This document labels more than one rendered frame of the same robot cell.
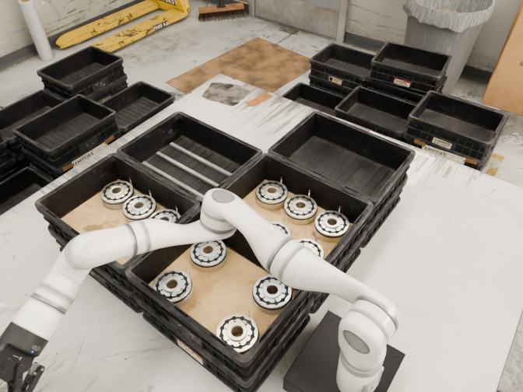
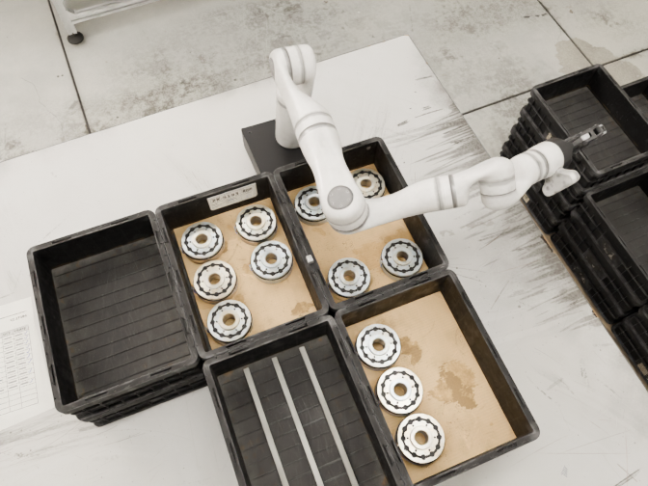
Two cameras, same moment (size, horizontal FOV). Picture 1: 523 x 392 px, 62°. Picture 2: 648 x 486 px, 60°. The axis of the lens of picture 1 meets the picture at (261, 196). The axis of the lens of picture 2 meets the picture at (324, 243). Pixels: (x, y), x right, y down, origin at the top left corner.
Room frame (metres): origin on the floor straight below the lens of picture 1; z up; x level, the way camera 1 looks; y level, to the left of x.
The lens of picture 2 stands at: (1.25, 0.34, 2.11)
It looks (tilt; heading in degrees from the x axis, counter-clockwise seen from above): 64 degrees down; 208
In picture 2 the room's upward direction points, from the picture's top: 3 degrees clockwise
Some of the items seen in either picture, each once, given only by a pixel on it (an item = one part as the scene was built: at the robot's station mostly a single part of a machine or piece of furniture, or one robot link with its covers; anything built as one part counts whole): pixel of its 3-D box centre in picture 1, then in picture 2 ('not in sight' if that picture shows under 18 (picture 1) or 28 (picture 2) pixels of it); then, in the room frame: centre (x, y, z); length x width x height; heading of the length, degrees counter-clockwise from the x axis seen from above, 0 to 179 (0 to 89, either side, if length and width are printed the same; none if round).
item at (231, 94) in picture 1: (224, 92); not in sight; (1.85, 0.17, 0.71); 0.22 x 0.19 x 0.01; 54
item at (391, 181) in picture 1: (341, 153); (110, 304); (1.12, -0.26, 0.92); 0.40 x 0.30 x 0.02; 52
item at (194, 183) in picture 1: (191, 165); (301, 430); (1.12, 0.24, 0.87); 0.40 x 0.30 x 0.11; 52
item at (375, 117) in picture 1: (373, 132); not in sight; (2.04, -0.65, 0.31); 0.40 x 0.30 x 0.34; 54
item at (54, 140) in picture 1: (78, 155); not in sight; (1.78, 0.96, 0.37); 0.40 x 0.30 x 0.45; 144
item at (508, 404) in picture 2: (121, 218); (427, 377); (0.89, 0.42, 0.87); 0.40 x 0.30 x 0.11; 52
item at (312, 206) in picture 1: (300, 206); (214, 280); (0.93, -0.12, 0.86); 0.10 x 0.10 x 0.01
